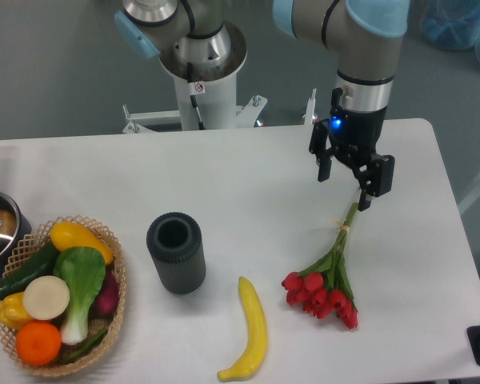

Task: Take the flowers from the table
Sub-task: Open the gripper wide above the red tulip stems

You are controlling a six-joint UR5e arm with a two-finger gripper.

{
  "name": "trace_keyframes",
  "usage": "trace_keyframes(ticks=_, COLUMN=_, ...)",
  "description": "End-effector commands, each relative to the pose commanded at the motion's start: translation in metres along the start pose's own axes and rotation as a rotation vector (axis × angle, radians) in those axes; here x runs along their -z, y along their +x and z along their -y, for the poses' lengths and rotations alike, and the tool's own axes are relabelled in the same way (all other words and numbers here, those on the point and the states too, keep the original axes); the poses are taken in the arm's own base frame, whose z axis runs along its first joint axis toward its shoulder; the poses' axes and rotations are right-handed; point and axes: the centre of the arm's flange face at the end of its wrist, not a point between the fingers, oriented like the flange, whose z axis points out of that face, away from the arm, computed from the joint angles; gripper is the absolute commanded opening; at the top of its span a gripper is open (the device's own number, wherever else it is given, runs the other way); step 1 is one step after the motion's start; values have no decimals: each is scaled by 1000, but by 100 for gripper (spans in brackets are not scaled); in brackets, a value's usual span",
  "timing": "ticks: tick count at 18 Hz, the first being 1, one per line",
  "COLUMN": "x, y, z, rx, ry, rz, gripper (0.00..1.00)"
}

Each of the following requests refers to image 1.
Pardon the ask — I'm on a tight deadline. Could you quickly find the yellow banana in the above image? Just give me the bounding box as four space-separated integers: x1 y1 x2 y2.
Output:
217 276 269 382

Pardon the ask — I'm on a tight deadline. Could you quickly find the blue plastic bag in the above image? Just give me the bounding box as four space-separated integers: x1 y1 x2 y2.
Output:
420 1 480 64

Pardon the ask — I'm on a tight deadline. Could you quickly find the orange fruit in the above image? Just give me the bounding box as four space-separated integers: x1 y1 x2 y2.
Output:
15 322 62 366

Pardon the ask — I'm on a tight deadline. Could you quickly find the woven wicker basket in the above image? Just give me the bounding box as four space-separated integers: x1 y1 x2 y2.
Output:
0 215 126 378

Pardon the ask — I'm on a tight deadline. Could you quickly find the yellow bell pepper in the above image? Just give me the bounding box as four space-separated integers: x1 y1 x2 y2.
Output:
0 292 34 330

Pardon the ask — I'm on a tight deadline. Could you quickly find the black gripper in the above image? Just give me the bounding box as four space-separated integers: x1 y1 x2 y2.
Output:
309 87 395 211

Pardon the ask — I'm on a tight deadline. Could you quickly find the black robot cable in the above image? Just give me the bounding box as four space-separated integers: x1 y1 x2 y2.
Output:
186 62 206 131

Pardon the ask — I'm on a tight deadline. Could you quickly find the green cucumber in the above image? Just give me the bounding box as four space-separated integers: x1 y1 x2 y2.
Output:
0 241 60 301

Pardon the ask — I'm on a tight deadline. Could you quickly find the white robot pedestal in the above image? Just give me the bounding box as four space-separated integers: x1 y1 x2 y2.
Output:
122 19 319 134

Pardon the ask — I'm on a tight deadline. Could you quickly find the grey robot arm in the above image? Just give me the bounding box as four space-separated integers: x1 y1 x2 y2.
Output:
114 1 410 210

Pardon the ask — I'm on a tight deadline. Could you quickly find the green bok choy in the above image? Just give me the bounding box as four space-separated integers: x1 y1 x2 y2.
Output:
54 246 106 346

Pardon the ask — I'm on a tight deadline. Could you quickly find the purple red onion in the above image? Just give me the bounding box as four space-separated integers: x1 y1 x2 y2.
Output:
94 270 119 316

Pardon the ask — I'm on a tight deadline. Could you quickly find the dark grey ribbed vase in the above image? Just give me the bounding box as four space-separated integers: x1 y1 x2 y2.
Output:
146 212 206 294

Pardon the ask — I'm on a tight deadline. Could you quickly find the yellow squash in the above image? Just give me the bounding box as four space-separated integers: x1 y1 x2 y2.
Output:
50 222 114 265

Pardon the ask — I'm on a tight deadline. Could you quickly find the white round onion slice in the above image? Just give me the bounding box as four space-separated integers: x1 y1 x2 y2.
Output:
22 276 70 321

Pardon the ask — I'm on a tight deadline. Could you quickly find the green chili pepper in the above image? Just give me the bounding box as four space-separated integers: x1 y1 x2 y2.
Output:
59 328 108 365

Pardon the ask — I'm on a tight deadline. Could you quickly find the red tulip bouquet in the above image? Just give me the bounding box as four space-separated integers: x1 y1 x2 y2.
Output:
282 203 358 330

